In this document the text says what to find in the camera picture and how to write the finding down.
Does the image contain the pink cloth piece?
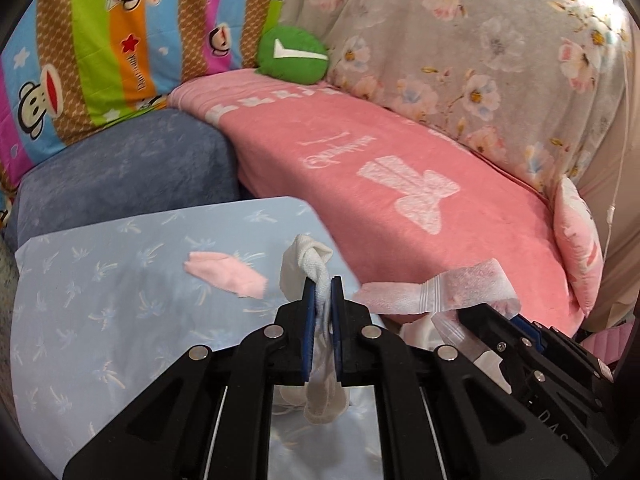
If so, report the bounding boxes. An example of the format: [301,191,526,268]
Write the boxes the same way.
[183,251,268,300]

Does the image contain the light blue palm cloth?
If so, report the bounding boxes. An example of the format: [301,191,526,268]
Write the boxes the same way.
[14,195,382,480]

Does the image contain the beige sheet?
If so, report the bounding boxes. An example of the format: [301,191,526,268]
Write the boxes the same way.
[575,85,640,333]

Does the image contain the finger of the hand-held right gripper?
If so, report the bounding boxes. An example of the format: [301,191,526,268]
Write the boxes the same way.
[512,315,614,389]
[459,304,607,413]

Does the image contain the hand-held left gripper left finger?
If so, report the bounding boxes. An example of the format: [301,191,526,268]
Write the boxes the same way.
[62,278,321,480]

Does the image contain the pink towel blanket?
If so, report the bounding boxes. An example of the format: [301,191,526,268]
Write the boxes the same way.
[167,68,582,342]

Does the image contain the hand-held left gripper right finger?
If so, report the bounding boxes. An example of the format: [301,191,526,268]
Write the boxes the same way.
[330,275,597,480]

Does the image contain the green round cushion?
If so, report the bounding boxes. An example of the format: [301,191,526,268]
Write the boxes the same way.
[255,25,331,84]

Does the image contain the blue-grey cushion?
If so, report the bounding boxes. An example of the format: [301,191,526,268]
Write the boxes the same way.
[4,108,242,252]

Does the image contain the pink-white striped wipe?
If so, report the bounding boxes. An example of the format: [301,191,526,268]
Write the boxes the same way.
[352,258,522,357]

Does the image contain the small pink pillow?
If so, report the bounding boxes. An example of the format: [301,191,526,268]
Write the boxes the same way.
[553,174,605,317]

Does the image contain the striped monkey print quilt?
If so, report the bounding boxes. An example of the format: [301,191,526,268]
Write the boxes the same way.
[0,0,292,233]

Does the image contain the pink quilted cloth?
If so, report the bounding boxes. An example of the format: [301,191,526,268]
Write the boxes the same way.
[579,324,632,367]

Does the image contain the white knotted cloth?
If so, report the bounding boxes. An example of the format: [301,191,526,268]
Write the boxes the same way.
[279,233,352,424]

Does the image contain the thin white cable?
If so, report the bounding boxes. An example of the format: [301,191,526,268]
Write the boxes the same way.
[602,57,632,266]

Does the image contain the grey floral blanket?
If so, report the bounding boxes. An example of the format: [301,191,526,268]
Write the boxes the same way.
[279,0,637,197]

